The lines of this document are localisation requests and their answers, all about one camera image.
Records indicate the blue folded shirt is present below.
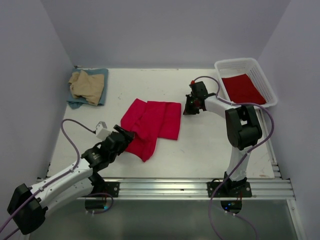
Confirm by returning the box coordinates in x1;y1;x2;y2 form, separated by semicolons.
67;68;109;109

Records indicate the dark red folded shirt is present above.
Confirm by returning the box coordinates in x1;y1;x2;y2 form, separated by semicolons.
222;74;266;105

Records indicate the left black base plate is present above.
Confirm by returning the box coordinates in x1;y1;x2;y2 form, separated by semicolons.
89;181;120;198

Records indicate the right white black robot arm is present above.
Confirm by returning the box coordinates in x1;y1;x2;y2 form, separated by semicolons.
183;80;263;198

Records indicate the aluminium mounting rail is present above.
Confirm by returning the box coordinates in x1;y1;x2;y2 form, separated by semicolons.
32;177;293;200

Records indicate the bright red t shirt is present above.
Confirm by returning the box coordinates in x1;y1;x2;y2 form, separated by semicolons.
120;98;182;162

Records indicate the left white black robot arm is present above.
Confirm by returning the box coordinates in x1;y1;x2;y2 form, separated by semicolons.
7;125;135;235

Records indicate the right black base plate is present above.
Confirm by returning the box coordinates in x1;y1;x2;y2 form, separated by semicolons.
206;181;253;198

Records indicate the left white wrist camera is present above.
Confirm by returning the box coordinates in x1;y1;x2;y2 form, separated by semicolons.
95;121;111;141

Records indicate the beige crumpled shirt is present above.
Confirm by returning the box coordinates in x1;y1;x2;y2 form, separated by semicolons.
68;70;105;106

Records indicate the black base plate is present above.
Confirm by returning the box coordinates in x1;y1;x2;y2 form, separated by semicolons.
206;181;253;198
89;181;120;198

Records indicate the white plastic basket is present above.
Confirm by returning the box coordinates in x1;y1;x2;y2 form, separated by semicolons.
214;57;278;108

